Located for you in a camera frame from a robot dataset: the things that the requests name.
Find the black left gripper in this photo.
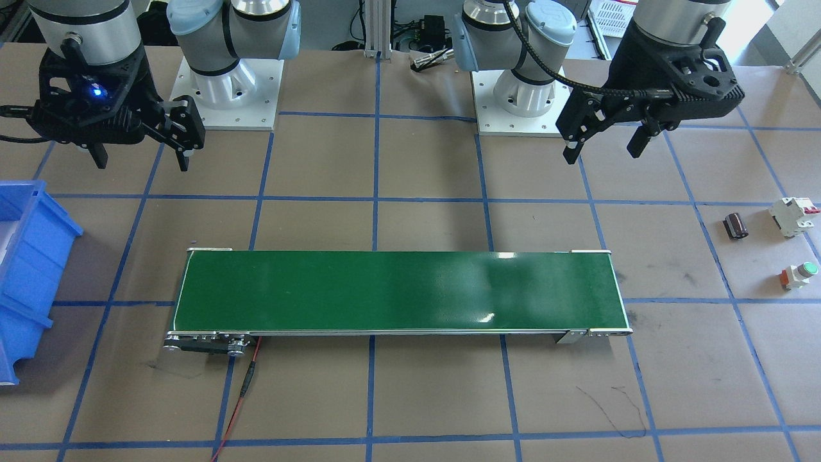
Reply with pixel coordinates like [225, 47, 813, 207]
[556, 26, 745, 166]

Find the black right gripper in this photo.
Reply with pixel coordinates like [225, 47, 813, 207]
[27, 49, 205, 172]

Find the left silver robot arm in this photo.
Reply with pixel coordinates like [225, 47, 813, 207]
[453, 1, 745, 164]

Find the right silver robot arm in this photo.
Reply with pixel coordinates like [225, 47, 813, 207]
[2, 1, 300, 171]

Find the blue plastic bin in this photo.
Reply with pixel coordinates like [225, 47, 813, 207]
[1, 180, 83, 386]

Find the green conveyor belt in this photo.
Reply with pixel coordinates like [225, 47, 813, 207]
[164, 248, 633, 356]

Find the white circuit breaker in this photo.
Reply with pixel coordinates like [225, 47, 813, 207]
[768, 197, 820, 239]

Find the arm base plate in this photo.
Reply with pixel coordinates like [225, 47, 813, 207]
[471, 70, 571, 138]
[172, 58, 284, 132]

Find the green push button switch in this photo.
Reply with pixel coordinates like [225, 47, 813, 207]
[779, 261, 819, 291]

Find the red black power cable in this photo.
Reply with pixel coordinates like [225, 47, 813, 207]
[210, 336, 264, 462]

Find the aluminium frame post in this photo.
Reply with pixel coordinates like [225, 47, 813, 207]
[364, 0, 393, 60]

